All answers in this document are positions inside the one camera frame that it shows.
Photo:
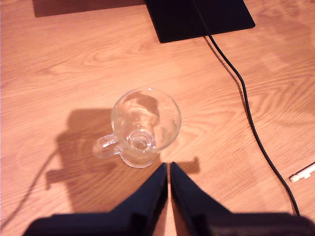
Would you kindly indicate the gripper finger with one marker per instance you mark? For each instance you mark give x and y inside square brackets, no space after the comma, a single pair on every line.
[150,196]
[189,196]

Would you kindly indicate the small footed glass cup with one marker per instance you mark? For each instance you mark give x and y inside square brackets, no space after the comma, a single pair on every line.
[137,145]

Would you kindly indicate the white pen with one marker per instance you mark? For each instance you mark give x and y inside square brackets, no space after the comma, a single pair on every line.
[302,172]

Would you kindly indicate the large black Huawei monitor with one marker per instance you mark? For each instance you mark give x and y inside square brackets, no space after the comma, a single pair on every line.
[197,19]

